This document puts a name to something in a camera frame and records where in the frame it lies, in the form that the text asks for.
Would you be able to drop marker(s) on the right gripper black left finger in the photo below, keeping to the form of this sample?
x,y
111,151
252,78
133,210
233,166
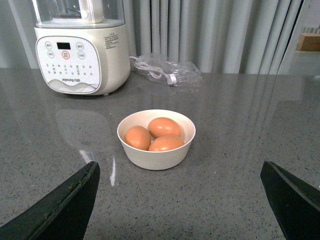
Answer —
x,y
63,214

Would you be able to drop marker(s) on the white round bowl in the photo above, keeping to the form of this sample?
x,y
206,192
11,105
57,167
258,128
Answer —
x,y
156,160

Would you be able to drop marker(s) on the clear plastic bag with cable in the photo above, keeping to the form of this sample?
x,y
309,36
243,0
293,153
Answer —
x,y
158,69

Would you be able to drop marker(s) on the white Joyoung soymilk maker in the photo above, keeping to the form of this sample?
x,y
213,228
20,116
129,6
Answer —
x,y
82,45

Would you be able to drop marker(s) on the cardboard box on shelf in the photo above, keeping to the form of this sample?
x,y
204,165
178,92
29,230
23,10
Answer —
x,y
308,42

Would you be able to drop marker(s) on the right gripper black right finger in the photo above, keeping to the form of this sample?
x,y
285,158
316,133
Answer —
x,y
295,203

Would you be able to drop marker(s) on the brown egg in bowl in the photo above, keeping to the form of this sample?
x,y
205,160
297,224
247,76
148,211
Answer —
x,y
166,143
138,137
161,126

